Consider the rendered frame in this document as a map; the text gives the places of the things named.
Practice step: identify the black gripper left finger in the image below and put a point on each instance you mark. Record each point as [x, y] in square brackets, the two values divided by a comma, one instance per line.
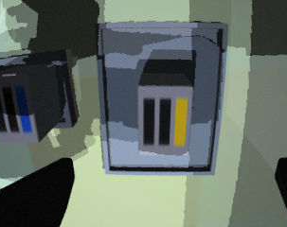
[39, 199]

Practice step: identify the grey block with colored stripes on top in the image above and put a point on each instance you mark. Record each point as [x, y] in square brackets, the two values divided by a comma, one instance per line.
[29, 103]

